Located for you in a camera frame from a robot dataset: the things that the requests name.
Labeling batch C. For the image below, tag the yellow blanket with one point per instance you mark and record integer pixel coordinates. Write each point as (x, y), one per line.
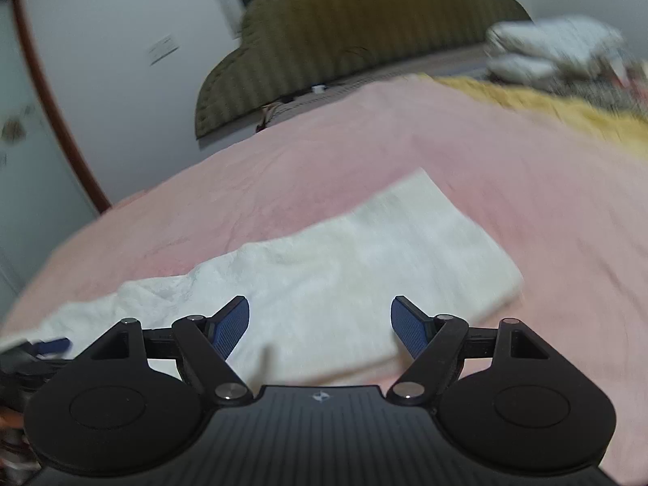
(567, 106)

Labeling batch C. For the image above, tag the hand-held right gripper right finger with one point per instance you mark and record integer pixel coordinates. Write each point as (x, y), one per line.
(408, 330)

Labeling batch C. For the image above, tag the white wall socket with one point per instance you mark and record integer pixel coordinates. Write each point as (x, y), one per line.
(163, 49)

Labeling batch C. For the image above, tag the white wardrobe door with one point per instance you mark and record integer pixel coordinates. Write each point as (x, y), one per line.
(30, 136)

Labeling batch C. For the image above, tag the white pillow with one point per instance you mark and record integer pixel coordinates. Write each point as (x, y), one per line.
(521, 67)
(557, 35)

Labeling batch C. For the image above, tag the pink floral bed sheet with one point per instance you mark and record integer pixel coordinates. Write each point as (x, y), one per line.
(303, 162)

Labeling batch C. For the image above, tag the dark patterned cloth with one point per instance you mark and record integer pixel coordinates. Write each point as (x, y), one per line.
(607, 88)

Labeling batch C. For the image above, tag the white blanket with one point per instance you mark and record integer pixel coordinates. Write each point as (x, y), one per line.
(329, 263)

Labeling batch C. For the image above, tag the olive padded headboard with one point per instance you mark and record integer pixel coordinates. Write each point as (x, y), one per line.
(354, 20)

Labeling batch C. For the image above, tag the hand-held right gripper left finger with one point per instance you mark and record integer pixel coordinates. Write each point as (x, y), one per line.
(230, 330)

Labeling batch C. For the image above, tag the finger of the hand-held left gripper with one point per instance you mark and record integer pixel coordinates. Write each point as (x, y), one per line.
(50, 347)

